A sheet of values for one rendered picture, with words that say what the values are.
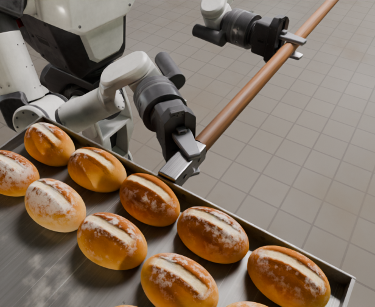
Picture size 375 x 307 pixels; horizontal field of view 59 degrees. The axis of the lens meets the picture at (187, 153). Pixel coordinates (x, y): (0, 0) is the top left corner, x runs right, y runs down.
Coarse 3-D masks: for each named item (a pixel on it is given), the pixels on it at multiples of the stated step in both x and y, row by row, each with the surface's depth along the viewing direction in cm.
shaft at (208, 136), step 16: (336, 0) 99; (320, 16) 90; (304, 32) 83; (288, 48) 77; (272, 64) 72; (256, 80) 67; (240, 96) 63; (224, 112) 60; (240, 112) 63; (208, 128) 57; (224, 128) 58; (208, 144) 55
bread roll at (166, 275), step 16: (160, 256) 38; (176, 256) 38; (144, 272) 38; (160, 272) 37; (176, 272) 36; (192, 272) 36; (208, 272) 39; (144, 288) 38; (160, 288) 36; (176, 288) 36; (192, 288) 35; (208, 288) 36; (160, 304) 37; (176, 304) 36; (192, 304) 35; (208, 304) 36
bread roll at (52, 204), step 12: (36, 180) 47; (48, 180) 46; (36, 192) 44; (48, 192) 44; (60, 192) 44; (72, 192) 46; (36, 204) 44; (48, 204) 43; (60, 204) 43; (72, 204) 44; (84, 204) 47; (36, 216) 44; (48, 216) 43; (60, 216) 43; (72, 216) 44; (84, 216) 46; (48, 228) 45; (60, 228) 44; (72, 228) 44
